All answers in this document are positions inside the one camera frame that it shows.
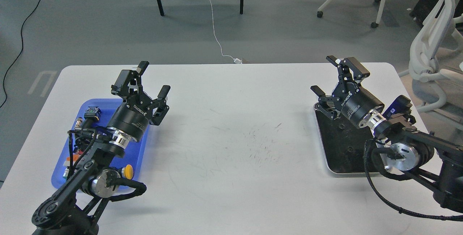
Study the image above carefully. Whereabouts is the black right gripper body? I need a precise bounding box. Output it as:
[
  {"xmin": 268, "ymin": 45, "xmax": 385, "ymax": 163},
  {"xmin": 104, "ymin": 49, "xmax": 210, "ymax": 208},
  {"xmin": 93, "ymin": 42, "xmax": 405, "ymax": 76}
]
[{"xmin": 316, "ymin": 81, "xmax": 384, "ymax": 129}]

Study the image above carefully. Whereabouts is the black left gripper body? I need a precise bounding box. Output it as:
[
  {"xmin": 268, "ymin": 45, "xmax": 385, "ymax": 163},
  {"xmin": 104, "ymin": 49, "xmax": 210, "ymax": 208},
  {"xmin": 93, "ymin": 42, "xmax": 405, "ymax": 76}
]
[{"xmin": 107, "ymin": 87, "xmax": 169, "ymax": 142}]

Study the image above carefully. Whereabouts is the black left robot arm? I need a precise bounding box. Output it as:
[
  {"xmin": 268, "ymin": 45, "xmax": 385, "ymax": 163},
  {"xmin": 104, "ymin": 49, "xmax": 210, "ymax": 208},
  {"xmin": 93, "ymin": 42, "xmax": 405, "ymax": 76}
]
[{"xmin": 31, "ymin": 62, "xmax": 170, "ymax": 235}]

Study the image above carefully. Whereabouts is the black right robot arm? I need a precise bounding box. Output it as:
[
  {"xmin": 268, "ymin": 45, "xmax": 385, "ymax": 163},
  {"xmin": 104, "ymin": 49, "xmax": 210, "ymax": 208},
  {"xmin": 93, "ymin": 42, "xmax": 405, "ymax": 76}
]
[{"xmin": 311, "ymin": 55, "xmax": 462, "ymax": 222}]

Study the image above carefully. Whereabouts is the blue plastic tray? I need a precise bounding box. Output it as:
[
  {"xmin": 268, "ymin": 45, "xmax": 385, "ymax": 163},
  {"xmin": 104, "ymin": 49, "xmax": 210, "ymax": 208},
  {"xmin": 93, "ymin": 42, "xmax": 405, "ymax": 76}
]
[{"xmin": 51, "ymin": 98, "xmax": 148, "ymax": 189}]

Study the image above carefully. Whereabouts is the silver metal tray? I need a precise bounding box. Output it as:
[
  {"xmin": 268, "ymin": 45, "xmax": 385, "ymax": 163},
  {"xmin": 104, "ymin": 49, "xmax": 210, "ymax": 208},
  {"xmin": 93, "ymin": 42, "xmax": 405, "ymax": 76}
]
[{"xmin": 314, "ymin": 104, "xmax": 373, "ymax": 177}]

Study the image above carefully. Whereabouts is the white office chair right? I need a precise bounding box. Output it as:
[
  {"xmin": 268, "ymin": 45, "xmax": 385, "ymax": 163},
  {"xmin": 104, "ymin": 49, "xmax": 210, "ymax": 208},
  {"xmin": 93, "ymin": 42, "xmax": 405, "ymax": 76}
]
[{"xmin": 401, "ymin": 0, "xmax": 462, "ymax": 117}]

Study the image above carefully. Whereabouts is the yellow push button switch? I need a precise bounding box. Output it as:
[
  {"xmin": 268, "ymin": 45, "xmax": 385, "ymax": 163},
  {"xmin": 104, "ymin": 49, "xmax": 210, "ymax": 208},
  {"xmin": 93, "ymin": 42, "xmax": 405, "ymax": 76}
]
[{"xmin": 117, "ymin": 164, "xmax": 134, "ymax": 180}]

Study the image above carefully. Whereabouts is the white cable on floor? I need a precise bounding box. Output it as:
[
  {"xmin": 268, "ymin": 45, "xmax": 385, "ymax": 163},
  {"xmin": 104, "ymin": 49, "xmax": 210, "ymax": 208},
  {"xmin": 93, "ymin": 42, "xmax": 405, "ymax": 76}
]
[{"xmin": 174, "ymin": 0, "xmax": 243, "ymax": 64}]

